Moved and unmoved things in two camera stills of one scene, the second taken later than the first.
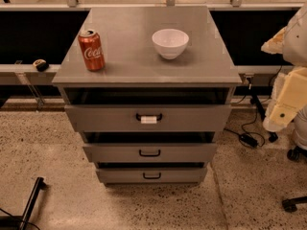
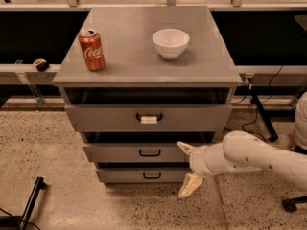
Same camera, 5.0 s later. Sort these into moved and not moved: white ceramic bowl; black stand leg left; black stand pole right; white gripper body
Moved: white gripper body
Not moved: black stand pole right; white ceramic bowl; black stand leg left
